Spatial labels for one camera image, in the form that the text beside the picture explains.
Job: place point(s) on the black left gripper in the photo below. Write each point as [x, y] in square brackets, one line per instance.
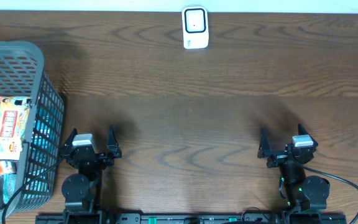
[104, 158]

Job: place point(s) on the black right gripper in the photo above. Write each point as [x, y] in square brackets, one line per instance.
[278, 157]

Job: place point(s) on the teal mouthwash bottle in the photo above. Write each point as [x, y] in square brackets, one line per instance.
[44, 142]

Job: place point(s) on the wet wipes pack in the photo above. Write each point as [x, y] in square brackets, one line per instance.
[14, 114]

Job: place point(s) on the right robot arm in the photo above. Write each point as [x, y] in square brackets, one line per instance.
[306, 195]

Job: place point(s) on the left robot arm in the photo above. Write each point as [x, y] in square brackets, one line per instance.
[82, 191]

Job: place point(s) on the white barcode scanner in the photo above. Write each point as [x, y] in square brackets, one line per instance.
[195, 27]

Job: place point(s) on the grey plastic basket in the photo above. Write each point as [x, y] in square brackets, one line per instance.
[31, 120]

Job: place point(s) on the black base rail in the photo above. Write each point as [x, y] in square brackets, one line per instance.
[135, 218]

